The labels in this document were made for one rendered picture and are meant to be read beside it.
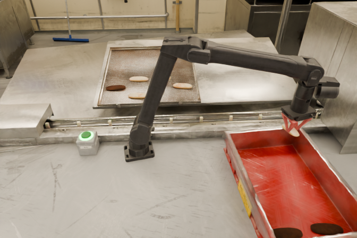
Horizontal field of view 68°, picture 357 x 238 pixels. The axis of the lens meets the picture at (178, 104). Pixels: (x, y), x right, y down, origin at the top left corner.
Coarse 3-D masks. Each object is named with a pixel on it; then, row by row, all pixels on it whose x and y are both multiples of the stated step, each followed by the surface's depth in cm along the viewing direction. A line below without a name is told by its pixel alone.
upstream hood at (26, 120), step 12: (0, 108) 120; (12, 108) 120; (24, 108) 120; (36, 108) 120; (48, 108) 122; (0, 120) 113; (12, 120) 113; (24, 120) 113; (36, 120) 113; (0, 132) 110; (12, 132) 110; (24, 132) 110; (36, 132) 111
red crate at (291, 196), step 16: (256, 160) 106; (272, 160) 106; (288, 160) 106; (256, 176) 100; (272, 176) 100; (288, 176) 100; (304, 176) 100; (256, 192) 94; (272, 192) 94; (288, 192) 94; (304, 192) 94; (320, 192) 94; (272, 208) 89; (288, 208) 89; (304, 208) 89; (320, 208) 89; (336, 208) 89; (272, 224) 84; (288, 224) 84; (304, 224) 84; (336, 224) 84
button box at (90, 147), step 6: (96, 132) 110; (78, 138) 107; (96, 138) 110; (78, 144) 106; (84, 144) 106; (90, 144) 106; (96, 144) 110; (78, 150) 108; (84, 150) 108; (90, 150) 108; (96, 150) 109
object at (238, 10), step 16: (240, 0) 291; (272, 0) 276; (304, 0) 276; (320, 0) 276; (336, 0) 276; (352, 0) 276; (240, 16) 294; (256, 16) 264; (272, 16) 265; (288, 16) 266; (304, 16) 267; (256, 32) 273; (272, 32) 274; (288, 32) 275; (288, 48) 286
